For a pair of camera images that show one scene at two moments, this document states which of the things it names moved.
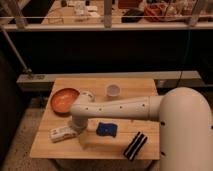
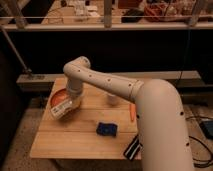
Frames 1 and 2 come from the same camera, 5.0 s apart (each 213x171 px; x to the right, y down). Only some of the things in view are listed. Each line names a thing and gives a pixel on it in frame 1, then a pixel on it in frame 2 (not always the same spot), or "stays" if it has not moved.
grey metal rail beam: [163, 79] stays
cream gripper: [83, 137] -> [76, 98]
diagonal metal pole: [25, 69] stays
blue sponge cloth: [106, 129] stays
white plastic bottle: [61, 133] -> [62, 108]
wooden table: [101, 138] stays
